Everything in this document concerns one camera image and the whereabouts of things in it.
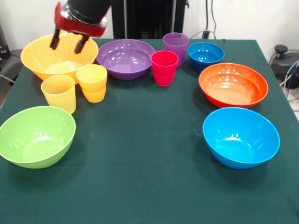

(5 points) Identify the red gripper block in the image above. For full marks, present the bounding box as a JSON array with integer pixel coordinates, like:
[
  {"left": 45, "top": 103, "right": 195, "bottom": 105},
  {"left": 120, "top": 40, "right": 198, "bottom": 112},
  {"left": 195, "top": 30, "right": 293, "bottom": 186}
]
[{"left": 50, "top": 1, "right": 108, "bottom": 55}]

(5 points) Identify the large orange plastic bowl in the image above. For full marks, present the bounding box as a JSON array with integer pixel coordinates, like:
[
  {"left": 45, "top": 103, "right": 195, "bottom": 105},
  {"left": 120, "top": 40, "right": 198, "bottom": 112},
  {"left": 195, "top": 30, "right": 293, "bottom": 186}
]
[{"left": 20, "top": 32, "right": 100, "bottom": 85}]

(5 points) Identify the yellow plastic cup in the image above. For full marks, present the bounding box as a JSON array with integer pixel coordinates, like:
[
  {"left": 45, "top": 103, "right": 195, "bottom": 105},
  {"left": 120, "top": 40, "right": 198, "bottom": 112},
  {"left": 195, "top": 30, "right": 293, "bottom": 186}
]
[{"left": 76, "top": 64, "right": 108, "bottom": 103}]

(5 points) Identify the pale yellow ribbed cup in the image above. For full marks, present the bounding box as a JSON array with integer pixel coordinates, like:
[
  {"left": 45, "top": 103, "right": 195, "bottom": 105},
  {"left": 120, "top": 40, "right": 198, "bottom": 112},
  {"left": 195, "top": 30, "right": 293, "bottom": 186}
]
[{"left": 40, "top": 74, "right": 77, "bottom": 115}]

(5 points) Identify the grey office chair base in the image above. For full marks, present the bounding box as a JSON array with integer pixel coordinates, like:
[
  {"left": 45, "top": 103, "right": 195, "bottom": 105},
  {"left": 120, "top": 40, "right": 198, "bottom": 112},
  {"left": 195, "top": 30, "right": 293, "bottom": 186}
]
[{"left": 0, "top": 48, "right": 24, "bottom": 82}]

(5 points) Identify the purple plastic bowl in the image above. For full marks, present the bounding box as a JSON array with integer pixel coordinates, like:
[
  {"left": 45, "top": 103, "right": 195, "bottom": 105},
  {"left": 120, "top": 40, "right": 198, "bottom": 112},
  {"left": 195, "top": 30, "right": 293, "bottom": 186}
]
[{"left": 96, "top": 39, "right": 157, "bottom": 81}]

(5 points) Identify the green plastic bowl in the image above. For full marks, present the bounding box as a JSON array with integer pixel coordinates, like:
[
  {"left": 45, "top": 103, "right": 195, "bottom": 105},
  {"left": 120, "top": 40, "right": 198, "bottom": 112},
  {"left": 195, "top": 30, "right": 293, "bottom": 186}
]
[{"left": 0, "top": 105, "right": 77, "bottom": 169}]

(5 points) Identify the pink plastic cup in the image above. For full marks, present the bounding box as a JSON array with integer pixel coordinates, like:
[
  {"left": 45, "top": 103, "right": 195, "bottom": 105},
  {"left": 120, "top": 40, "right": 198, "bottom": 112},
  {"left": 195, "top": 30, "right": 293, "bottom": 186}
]
[{"left": 150, "top": 50, "right": 179, "bottom": 87}]

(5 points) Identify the purple plastic cup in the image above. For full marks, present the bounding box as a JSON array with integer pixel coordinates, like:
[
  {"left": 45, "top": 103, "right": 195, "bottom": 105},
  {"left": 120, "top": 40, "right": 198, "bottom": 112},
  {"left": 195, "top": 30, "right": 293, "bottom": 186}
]
[{"left": 163, "top": 32, "right": 189, "bottom": 68}]

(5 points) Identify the dark green table cloth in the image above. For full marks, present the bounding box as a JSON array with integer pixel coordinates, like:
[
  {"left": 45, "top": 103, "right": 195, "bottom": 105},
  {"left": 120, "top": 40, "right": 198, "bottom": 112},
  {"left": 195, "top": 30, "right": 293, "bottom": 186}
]
[{"left": 0, "top": 38, "right": 299, "bottom": 224}]

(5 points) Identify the small dark blue bowl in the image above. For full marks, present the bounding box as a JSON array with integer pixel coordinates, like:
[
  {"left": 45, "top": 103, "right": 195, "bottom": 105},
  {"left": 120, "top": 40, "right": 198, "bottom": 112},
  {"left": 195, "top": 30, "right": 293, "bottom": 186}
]
[{"left": 187, "top": 42, "right": 225, "bottom": 71}]

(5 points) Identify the red plastic bowl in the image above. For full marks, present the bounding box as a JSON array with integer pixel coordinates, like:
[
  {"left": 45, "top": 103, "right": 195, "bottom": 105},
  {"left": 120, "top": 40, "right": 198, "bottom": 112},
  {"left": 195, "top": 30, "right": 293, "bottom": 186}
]
[{"left": 199, "top": 63, "right": 269, "bottom": 109}]

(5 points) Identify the light blue plastic bowl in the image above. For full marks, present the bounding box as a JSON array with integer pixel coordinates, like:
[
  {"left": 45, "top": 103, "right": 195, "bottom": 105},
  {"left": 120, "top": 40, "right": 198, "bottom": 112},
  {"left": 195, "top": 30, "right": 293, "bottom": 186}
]
[{"left": 202, "top": 107, "right": 281, "bottom": 170}]

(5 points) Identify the black office chair base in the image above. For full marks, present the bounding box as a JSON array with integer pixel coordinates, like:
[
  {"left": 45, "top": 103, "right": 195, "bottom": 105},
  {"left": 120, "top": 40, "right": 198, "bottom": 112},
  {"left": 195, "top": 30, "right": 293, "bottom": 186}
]
[{"left": 269, "top": 44, "right": 299, "bottom": 80}]

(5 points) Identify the hanging wall cable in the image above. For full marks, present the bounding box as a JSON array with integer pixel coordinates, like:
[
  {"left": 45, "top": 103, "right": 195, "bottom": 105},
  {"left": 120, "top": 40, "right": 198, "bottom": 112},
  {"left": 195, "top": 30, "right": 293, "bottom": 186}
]
[{"left": 205, "top": 0, "right": 217, "bottom": 40}]

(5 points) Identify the tangle of floor cables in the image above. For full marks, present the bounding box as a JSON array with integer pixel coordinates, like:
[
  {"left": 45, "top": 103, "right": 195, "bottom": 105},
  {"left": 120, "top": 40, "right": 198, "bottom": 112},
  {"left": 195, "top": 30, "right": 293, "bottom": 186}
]
[{"left": 279, "top": 59, "right": 299, "bottom": 102}]

